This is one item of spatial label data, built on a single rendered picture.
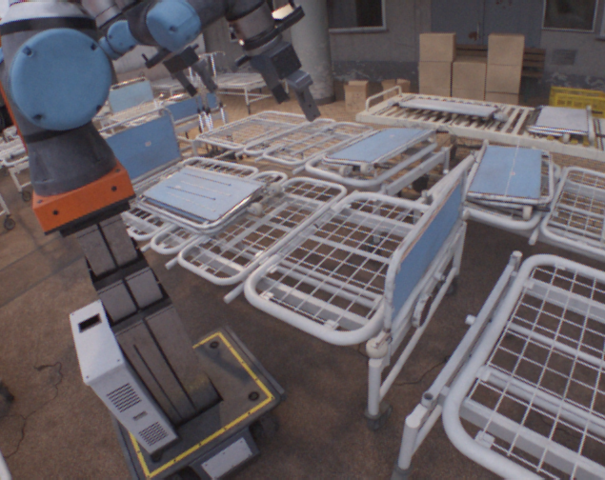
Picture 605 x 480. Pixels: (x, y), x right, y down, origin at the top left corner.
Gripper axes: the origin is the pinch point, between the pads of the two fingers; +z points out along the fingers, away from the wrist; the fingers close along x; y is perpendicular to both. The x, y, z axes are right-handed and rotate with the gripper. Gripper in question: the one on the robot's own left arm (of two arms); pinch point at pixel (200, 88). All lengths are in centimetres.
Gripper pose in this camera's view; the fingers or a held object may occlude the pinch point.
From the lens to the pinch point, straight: 118.9
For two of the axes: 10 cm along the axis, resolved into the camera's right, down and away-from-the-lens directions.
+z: 4.5, 6.3, 6.4
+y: 5.5, -7.6, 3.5
